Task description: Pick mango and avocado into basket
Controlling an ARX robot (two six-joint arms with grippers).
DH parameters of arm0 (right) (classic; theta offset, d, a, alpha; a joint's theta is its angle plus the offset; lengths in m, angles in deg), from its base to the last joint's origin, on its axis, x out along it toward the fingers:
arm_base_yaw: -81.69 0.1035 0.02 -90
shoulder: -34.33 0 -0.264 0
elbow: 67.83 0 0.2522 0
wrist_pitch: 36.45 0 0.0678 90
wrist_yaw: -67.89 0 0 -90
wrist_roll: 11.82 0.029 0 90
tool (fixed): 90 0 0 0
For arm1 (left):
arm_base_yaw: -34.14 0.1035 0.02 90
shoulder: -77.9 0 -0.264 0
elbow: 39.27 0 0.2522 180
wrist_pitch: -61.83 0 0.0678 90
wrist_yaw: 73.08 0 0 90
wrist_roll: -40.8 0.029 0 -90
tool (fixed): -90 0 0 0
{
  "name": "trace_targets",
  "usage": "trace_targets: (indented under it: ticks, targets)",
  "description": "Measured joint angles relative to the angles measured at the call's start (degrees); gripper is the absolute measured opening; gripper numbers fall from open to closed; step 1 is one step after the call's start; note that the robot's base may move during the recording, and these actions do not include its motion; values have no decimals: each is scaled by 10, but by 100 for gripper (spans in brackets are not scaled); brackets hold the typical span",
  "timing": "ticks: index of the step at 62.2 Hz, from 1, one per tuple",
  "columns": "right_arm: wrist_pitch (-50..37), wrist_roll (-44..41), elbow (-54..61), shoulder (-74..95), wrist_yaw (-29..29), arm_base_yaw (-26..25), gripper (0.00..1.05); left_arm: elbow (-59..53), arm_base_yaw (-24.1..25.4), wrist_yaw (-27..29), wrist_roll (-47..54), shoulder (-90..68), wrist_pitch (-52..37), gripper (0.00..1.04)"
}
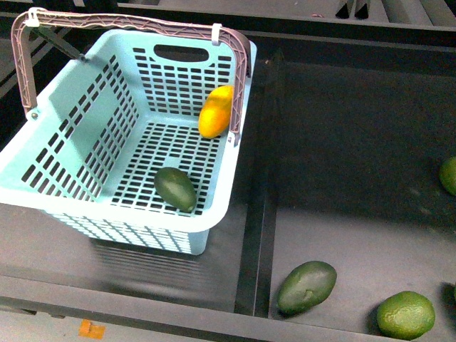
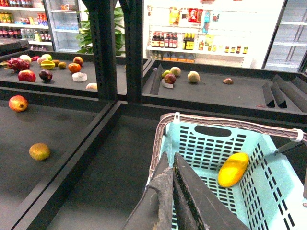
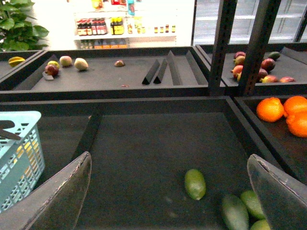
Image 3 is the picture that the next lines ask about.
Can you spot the green potted plant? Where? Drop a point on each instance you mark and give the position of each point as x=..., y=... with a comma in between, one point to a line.
x=18, y=29

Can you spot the green avocado far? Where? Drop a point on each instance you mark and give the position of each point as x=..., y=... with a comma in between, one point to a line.
x=274, y=55

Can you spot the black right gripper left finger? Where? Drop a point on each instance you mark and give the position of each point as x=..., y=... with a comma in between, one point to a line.
x=56, y=204

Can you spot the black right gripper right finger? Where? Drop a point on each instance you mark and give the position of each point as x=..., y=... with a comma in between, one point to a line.
x=283, y=198

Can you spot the white grocery shelf with bottles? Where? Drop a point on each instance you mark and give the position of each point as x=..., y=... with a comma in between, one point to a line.
x=110, y=24

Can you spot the green avocado centre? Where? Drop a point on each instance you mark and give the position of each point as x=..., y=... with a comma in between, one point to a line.
x=195, y=184

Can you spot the light blue plastic basket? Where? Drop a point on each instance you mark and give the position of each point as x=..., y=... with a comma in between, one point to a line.
x=14, y=184

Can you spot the yellow star fruit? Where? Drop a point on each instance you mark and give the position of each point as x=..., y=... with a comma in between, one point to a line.
x=14, y=61

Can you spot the green avocado by finger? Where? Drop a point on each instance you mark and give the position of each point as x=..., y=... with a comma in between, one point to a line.
x=252, y=204

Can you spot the orange back right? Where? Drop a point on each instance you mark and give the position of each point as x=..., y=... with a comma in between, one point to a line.
x=270, y=109

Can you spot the black metal shelf post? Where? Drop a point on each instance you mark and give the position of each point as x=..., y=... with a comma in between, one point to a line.
x=262, y=28

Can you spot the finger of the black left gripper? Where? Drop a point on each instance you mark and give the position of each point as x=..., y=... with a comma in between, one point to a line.
x=6, y=124

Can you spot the yellow mango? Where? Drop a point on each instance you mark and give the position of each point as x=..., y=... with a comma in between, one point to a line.
x=28, y=155

